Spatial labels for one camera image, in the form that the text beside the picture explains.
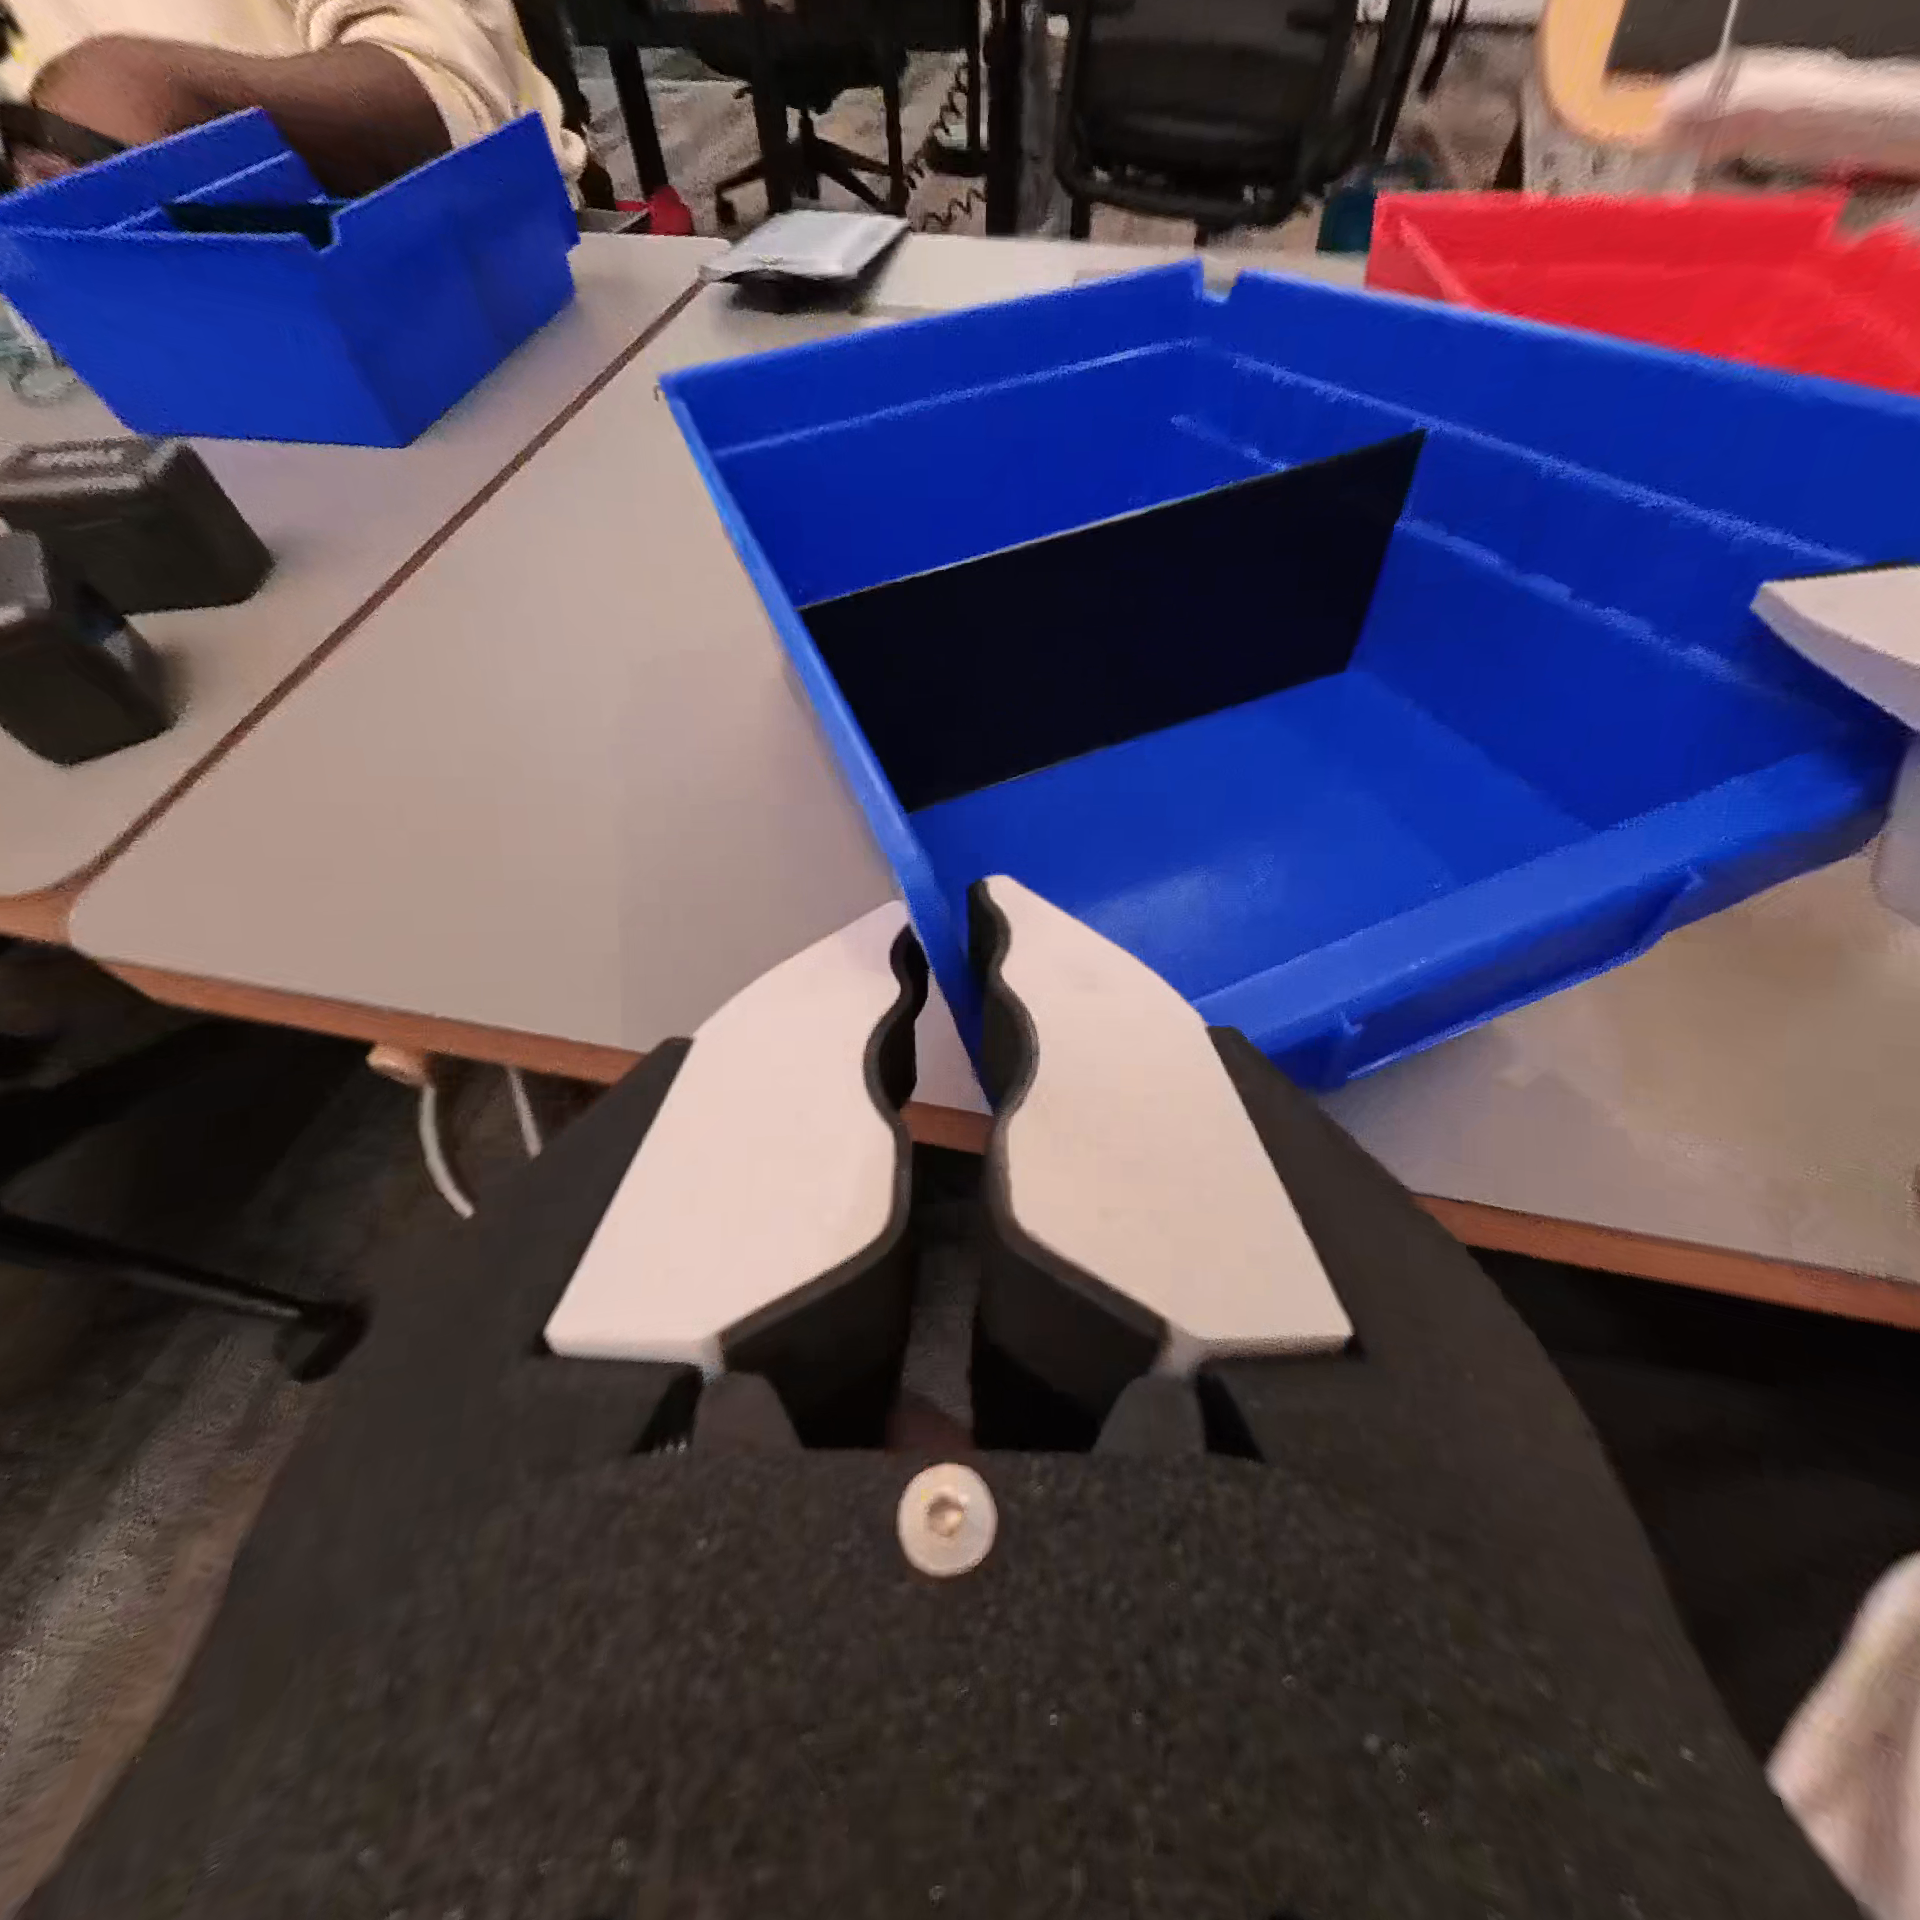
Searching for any grey desk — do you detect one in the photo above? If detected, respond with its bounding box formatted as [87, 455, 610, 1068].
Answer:
[66, 232, 1920, 1328]
[0, 232, 730, 946]

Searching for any blue bin with white label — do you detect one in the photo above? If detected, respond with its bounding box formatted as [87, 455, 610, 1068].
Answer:
[0, 108, 583, 449]

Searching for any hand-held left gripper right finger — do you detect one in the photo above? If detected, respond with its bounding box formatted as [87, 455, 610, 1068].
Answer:
[966, 874, 1356, 1453]

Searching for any blue plastic bin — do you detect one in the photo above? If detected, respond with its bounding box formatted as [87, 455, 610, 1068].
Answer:
[661, 259, 1911, 1115]

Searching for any silver foil pouch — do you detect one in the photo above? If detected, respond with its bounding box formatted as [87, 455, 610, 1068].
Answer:
[700, 210, 912, 314]

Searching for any black office chair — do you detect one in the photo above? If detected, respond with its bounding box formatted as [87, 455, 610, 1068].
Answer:
[1048, 0, 1432, 243]

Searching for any white cable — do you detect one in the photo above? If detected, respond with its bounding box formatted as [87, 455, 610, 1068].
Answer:
[406, 1065, 544, 1221]

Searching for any person's body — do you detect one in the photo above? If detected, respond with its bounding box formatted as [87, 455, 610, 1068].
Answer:
[1766, 1552, 1920, 1920]

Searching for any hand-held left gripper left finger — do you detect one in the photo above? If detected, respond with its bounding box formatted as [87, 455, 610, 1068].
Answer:
[544, 901, 921, 1450]

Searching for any black chair base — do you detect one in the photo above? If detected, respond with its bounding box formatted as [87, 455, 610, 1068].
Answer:
[0, 1185, 368, 1383]

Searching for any black rounded object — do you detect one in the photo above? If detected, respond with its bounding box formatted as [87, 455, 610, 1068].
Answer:
[0, 532, 174, 768]

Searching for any white bar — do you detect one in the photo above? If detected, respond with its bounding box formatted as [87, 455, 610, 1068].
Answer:
[1662, 45, 1920, 178]

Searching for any black case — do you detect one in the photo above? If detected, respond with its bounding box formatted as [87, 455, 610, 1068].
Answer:
[0, 439, 277, 615]

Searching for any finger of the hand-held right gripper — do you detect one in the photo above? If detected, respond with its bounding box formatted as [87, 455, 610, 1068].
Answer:
[1866, 737, 1920, 921]
[1750, 563, 1920, 737]

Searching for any red plastic bin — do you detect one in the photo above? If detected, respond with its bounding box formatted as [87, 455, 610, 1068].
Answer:
[1364, 192, 1920, 396]

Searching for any black bin divider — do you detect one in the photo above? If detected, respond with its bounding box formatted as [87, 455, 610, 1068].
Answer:
[799, 429, 1425, 817]

